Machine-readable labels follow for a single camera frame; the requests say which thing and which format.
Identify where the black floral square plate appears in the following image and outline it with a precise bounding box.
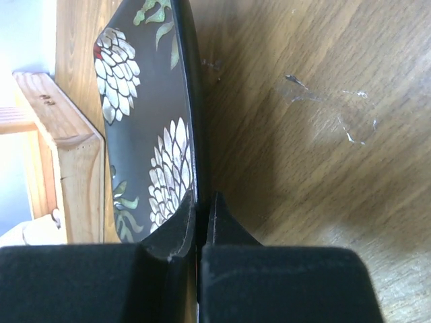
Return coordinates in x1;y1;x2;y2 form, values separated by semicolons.
93;1;210;242

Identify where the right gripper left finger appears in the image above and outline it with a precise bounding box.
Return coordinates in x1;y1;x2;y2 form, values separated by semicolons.
1;193;197;322

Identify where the wooden clothes rack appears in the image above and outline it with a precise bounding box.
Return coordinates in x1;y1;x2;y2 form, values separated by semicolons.
1;72;104;244

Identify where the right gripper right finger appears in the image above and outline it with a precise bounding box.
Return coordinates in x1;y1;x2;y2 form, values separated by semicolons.
199;192;383;322

